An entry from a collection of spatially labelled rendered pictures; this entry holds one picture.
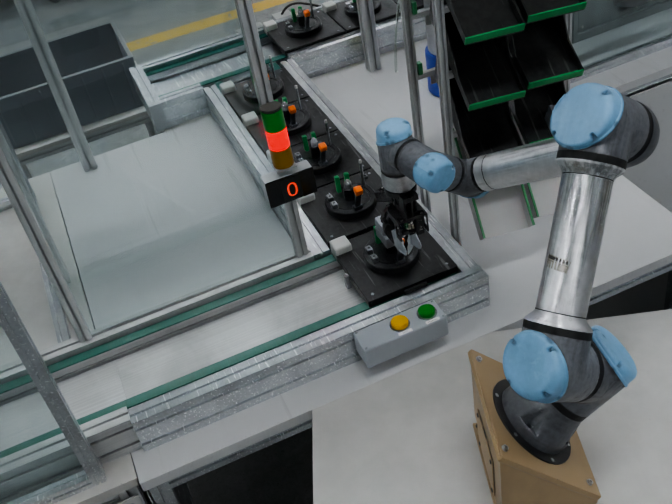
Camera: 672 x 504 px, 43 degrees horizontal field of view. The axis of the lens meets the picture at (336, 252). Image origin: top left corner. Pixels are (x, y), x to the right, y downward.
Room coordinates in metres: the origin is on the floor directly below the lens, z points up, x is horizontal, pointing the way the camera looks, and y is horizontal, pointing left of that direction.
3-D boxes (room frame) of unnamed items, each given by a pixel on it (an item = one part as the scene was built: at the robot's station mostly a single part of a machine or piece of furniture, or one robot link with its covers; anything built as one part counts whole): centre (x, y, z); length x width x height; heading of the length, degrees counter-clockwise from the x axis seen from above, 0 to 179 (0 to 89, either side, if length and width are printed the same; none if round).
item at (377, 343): (1.39, -0.11, 0.93); 0.21 x 0.07 x 0.06; 106
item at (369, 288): (1.62, -0.14, 0.96); 0.24 x 0.24 x 0.02; 16
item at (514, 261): (2.04, -0.01, 0.84); 1.50 x 1.41 x 0.03; 106
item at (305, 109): (2.33, 0.07, 1.01); 0.24 x 0.24 x 0.13; 16
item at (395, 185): (1.51, -0.17, 1.28); 0.08 x 0.08 x 0.05
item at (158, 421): (1.39, 0.09, 0.91); 0.89 x 0.06 x 0.11; 106
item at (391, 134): (1.50, -0.17, 1.36); 0.09 x 0.08 x 0.11; 27
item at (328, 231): (1.86, -0.07, 1.01); 0.24 x 0.24 x 0.13; 16
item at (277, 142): (1.68, 0.08, 1.33); 0.05 x 0.05 x 0.05
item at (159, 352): (1.56, 0.16, 0.91); 0.84 x 0.28 x 0.10; 106
